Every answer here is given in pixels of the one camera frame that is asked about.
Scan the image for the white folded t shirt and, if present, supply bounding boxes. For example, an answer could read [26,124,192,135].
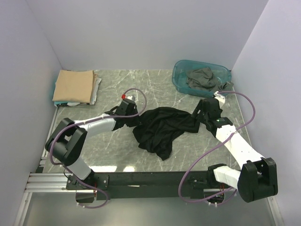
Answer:
[66,77,102,106]

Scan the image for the black base crossbar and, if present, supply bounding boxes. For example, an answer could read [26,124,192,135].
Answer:
[65,171,236,202]

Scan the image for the aluminium frame rail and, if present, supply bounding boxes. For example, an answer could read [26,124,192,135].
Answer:
[14,105,97,226]

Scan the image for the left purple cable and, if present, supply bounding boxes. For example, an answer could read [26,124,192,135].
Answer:
[48,88,148,210]

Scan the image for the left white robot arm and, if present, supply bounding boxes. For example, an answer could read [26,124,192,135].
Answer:
[45,96,139,189]

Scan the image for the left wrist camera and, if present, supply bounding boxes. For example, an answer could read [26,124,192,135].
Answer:
[121,94,135,102]

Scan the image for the black t shirt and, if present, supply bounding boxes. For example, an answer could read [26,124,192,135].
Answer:
[127,106,207,161]

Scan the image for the purple cable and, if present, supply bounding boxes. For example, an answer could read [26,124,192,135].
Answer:
[48,88,148,210]
[178,90,256,204]

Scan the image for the teal transparent plastic bin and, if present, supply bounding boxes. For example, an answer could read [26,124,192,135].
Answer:
[172,60,232,97]

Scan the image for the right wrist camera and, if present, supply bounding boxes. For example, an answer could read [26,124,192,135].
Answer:
[214,91,226,108]

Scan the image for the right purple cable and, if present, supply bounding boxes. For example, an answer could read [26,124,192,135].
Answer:
[178,90,256,204]

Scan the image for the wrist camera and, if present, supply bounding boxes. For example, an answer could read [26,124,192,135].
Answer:
[121,94,135,102]
[214,91,226,108]

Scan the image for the teal folded t shirt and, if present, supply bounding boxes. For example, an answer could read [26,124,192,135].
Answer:
[50,80,71,108]

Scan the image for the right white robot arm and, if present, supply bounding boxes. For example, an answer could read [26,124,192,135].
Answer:
[192,97,278,202]

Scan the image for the tan folded t shirt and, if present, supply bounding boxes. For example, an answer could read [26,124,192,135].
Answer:
[52,70,95,104]

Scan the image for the grey crumpled t shirt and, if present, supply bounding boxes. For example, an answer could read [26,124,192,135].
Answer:
[186,67,234,93]

